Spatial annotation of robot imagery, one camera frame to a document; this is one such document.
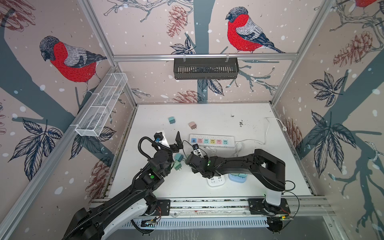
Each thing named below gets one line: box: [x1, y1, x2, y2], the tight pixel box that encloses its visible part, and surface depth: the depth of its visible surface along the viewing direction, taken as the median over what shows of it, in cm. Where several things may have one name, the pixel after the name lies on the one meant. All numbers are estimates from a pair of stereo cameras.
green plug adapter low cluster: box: [173, 160, 182, 171], surface depth 88 cm
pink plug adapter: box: [188, 121, 197, 130], surface depth 108 cm
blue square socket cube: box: [228, 173, 248, 183], surface depth 83 cm
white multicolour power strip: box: [189, 134, 235, 148], surface depth 97 cm
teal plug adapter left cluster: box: [174, 153, 185, 162], surface depth 91 cm
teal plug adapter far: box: [168, 116, 176, 124], surface depth 112 cm
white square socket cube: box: [206, 174, 226, 186], surface depth 81 cm
